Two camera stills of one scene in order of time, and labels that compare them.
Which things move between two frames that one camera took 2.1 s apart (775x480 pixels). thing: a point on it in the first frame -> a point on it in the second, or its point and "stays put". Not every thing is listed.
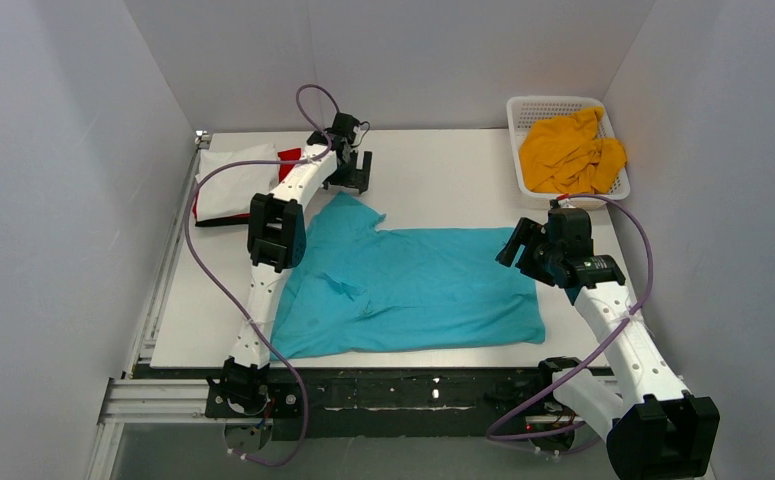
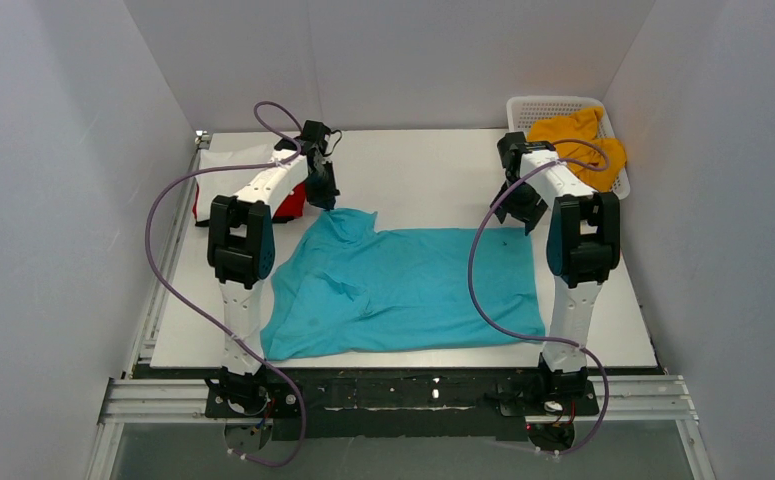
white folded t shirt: (230, 190) stays put
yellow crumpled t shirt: (567, 155) stays put
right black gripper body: (528, 246) -> (516, 206)
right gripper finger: (523, 233) -> (502, 211)
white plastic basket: (520, 111) stays put
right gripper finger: (531, 267) -> (532, 218)
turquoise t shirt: (358, 288) stays put
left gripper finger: (362, 176) -> (322, 194)
